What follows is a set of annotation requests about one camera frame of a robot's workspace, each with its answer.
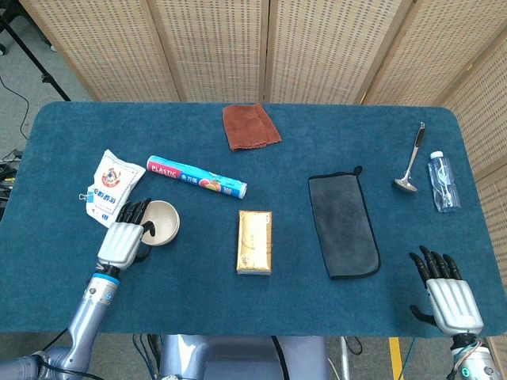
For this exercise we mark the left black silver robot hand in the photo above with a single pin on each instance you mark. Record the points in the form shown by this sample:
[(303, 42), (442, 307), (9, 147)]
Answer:
[(119, 245)]

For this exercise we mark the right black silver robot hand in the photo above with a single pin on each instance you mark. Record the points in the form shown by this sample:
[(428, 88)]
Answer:
[(453, 305)]

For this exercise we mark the beige ribbed bowl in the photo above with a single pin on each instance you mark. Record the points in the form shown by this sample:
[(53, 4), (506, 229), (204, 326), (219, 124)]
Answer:
[(163, 221), (177, 232)]

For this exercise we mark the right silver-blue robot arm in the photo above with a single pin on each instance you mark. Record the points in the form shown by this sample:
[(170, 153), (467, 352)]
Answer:
[(477, 362)]

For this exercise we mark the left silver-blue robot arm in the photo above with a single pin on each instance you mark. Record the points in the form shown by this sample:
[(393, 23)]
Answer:
[(87, 316)]

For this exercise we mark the white salt bag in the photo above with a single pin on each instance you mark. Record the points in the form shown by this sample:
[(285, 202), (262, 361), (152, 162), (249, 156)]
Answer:
[(113, 186)]

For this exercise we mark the small metal binder clip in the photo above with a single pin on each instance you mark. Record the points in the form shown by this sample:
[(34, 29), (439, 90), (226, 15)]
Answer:
[(83, 196)]

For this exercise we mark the blue plastic wrap box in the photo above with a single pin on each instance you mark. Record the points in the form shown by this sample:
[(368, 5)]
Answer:
[(190, 176)]

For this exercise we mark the white metal table leg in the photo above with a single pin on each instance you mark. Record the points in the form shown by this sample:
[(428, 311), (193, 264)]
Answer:
[(345, 358)]

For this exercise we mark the clear plastic water bottle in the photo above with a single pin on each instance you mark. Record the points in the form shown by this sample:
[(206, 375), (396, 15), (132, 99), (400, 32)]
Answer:
[(443, 182)]

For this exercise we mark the gold tissue pack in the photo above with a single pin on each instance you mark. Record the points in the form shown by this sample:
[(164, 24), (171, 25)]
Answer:
[(254, 241)]

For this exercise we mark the grey towel with black edge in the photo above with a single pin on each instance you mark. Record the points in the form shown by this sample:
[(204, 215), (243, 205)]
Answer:
[(342, 221)]

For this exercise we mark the blue table mat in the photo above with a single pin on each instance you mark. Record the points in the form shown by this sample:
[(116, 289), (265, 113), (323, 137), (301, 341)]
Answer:
[(253, 301)]

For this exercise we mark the blue-grey robot torso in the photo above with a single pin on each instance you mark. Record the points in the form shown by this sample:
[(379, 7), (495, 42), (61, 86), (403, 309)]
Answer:
[(237, 360)]

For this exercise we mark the brown folded cloth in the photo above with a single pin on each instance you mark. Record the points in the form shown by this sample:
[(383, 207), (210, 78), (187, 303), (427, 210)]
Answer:
[(247, 126)]

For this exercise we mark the black tripod stand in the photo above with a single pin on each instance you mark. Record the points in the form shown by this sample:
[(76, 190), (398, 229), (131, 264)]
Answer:
[(39, 67)]

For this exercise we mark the woven bamboo folding screen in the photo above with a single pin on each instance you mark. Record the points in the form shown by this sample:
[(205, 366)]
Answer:
[(222, 47)]

